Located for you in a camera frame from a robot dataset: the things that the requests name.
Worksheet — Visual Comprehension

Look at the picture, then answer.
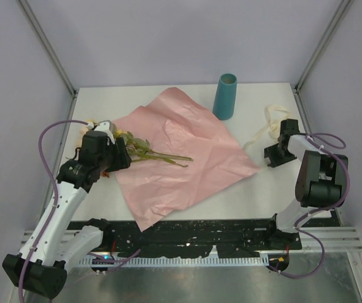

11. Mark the white slotted cable duct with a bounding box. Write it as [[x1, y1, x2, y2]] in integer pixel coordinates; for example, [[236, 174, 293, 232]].
[[78, 255, 270, 268]]

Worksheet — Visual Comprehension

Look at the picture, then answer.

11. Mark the right aluminium frame post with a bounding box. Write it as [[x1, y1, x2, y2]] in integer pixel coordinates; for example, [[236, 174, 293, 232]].
[[293, 0, 354, 94]]

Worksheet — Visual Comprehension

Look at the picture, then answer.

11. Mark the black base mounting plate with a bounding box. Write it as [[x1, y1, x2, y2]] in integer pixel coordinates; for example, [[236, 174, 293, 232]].
[[96, 219, 302, 259]]

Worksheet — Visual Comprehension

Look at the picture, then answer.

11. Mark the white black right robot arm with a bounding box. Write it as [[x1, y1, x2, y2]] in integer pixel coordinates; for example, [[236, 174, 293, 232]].
[[264, 119, 350, 249]]

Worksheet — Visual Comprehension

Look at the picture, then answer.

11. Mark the cream printed ribbon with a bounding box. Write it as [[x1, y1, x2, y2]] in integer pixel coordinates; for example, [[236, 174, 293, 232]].
[[243, 105, 291, 151]]

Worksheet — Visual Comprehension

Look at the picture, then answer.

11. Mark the aluminium frame post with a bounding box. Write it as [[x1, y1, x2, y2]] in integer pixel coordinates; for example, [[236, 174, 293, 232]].
[[293, 0, 354, 94], [18, 0, 79, 98]]

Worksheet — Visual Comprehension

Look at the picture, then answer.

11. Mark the artificial flower bunch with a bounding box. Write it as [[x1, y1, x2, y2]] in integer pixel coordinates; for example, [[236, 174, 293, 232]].
[[66, 119, 194, 177]]

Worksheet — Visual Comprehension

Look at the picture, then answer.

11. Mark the teal ceramic vase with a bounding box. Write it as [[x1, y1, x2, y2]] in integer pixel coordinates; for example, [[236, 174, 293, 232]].
[[212, 73, 237, 121]]

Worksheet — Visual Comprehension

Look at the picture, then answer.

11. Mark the purple wrapping paper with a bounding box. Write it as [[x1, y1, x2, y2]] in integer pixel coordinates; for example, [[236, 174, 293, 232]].
[[114, 88, 260, 231]]

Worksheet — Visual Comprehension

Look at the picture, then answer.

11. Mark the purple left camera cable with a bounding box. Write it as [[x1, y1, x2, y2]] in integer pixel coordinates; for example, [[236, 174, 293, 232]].
[[18, 119, 92, 302]]

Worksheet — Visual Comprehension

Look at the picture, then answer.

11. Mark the left aluminium frame post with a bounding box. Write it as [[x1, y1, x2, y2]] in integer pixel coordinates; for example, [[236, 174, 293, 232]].
[[18, 0, 79, 98]]

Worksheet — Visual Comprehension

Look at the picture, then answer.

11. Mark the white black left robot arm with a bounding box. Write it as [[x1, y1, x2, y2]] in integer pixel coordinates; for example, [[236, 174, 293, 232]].
[[2, 131, 131, 299]]

